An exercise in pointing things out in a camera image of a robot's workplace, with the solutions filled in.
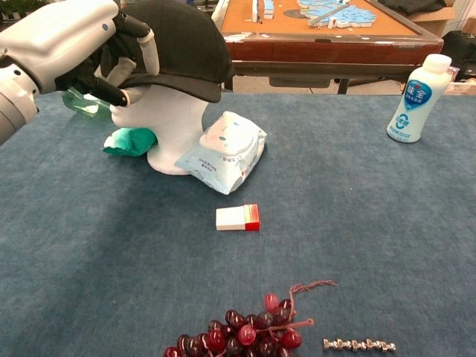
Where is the black bag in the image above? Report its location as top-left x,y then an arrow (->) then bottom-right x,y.
440,30 -> 476,83

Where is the white plastic crate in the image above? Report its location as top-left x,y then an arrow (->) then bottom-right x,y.
444,81 -> 476,97

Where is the white foam mannequin head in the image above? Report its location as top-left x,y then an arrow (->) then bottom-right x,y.
111,83 -> 210,179

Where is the black baseball cap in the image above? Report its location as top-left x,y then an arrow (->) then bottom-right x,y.
98,0 -> 236,103

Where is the grey mahjong ruler stick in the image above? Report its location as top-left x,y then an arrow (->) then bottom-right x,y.
309,2 -> 352,28

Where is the white yogurt drink bottle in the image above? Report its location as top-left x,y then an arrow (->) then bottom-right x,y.
386,54 -> 453,144

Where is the red plastic grape bunch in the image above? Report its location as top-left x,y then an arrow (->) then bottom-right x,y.
163,279 -> 338,357

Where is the blue mahjong tile pile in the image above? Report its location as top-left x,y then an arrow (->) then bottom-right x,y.
296,0 -> 376,30

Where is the black cloth on box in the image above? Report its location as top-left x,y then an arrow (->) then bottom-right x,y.
379,0 -> 448,17

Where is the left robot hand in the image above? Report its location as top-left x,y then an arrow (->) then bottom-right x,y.
0,0 -> 161,108

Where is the blue felt table cover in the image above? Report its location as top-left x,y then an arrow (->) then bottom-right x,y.
0,89 -> 476,357

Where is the silver metal chain bracelet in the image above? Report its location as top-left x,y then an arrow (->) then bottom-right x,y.
321,338 -> 397,353

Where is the white and red small box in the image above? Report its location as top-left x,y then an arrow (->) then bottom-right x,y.
215,203 -> 261,232

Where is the brown mahjong table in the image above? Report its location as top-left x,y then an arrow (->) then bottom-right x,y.
210,0 -> 445,95

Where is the cardboard box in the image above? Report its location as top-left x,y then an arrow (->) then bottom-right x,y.
378,0 -> 466,37

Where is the blue wet wipes pack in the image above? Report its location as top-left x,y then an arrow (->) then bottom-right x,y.
173,110 -> 268,195

